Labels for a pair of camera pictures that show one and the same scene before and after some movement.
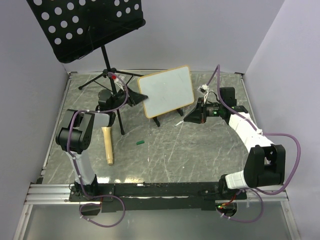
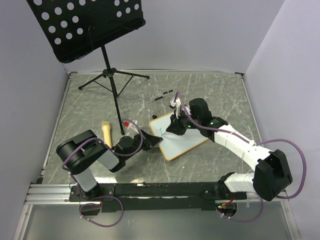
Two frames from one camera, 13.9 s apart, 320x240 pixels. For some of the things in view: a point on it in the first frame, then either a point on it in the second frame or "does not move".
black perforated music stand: x=71 y=28 does not move
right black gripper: x=199 y=114 -> x=175 y=127
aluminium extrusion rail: x=50 y=194 does not move
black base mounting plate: x=136 y=197 does not move
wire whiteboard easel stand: x=156 y=120 -> x=159 y=96
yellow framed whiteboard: x=166 y=91 -> x=173 y=145
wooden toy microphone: x=108 y=141 does not move
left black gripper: x=134 y=98 -> x=150 y=141
